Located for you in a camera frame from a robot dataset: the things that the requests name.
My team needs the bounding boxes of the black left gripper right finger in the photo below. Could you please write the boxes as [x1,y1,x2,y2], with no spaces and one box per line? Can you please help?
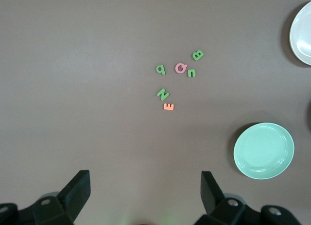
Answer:
[194,171,302,225]

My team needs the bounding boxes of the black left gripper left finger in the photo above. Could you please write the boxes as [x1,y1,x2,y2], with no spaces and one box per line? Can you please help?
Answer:
[0,170,91,225]

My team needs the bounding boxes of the green capital letter N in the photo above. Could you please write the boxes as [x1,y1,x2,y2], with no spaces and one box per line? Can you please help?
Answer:
[156,88,170,102]

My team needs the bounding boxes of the pink capital letter Q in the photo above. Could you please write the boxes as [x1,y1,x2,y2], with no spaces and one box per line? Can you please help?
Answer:
[174,63,188,74]

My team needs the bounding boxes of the green capital letter B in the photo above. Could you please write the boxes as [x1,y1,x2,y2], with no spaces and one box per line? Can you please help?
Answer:
[192,50,205,62]

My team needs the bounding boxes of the green plate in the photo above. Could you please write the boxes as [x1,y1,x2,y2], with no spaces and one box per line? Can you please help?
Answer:
[233,122,295,180]

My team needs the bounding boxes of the brown table mat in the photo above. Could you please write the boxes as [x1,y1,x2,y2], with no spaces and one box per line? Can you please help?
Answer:
[0,0,311,225]

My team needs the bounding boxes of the beige pink plate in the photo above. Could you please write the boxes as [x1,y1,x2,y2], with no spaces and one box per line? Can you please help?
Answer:
[289,0,311,66]

